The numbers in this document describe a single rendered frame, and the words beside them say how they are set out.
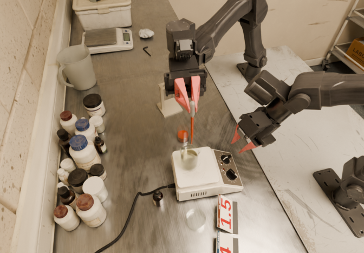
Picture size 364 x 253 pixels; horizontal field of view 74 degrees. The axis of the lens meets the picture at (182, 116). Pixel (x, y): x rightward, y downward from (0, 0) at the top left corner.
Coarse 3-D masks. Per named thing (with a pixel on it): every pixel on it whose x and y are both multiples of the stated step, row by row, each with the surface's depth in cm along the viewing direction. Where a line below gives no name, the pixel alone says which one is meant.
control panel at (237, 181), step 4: (216, 152) 76; (220, 152) 77; (224, 152) 78; (216, 156) 74; (220, 156) 76; (220, 160) 74; (232, 160) 77; (220, 164) 73; (224, 164) 74; (228, 164) 75; (232, 164) 76; (220, 168) 72; (228, 168) 73; (232, 168) 74; (236, 168) 75; (220, 172) 71; (224, 172) 71; (236, 172) 74; (224, 176) 70; (224, 180) 69; (228, 180) 70; (232, 180) 71; (236, 180) 72; (232, 184) 70; (236, 184) 71; (240, 184) 72
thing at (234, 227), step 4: (232, 204) 70; (236, 204) 70; (232, 208) 70; (236, 208) 70; (232, 212) 69; (236, 212) 69; (232, 216) 68; (236, 216) 68; (232, 220) 67; (236, 220) 67; (232, 224) 67; (236, 224) 67; (220, 228) 63; (232, 228) 66; (236, 228) 66; (228, 232) 65; (232, 232) 65; (236, 232) 65
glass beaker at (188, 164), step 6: (186, 144) 67; (192, 144) 67; (180, 150) 65; (198, 150) 66; (180, 156) 66; (198, 156) 66; (180, 162) 68; (186, 162) 65; (192, 162) 65; (186, 168) 68; (192, 168) 68
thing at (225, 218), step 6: (222, 198) 69; (222, 204) 68; (228, 204) 69; (222, 210) 67; (228, 210) 68; (222, 216) 65; (228, 216) 67; (222, 222) 64; (228, 222) 66; (228, 228) 65
